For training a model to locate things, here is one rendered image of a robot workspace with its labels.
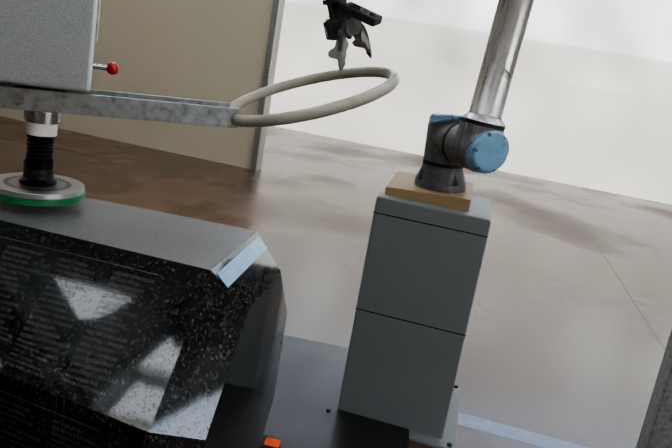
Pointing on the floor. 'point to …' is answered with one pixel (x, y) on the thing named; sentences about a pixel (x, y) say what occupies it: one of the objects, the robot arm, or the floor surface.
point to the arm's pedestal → (415, 315)
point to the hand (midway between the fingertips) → (358, 64)
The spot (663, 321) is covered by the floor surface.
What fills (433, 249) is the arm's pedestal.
